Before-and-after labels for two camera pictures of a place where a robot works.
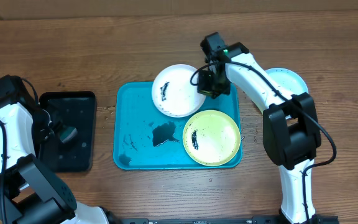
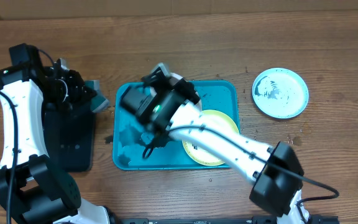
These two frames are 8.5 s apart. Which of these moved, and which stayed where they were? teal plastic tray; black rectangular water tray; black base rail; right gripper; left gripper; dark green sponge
Moved: left gripper; right gripper; dark green sponge
Stayed: teal plastic tray; black rectangular water tray; black base rail
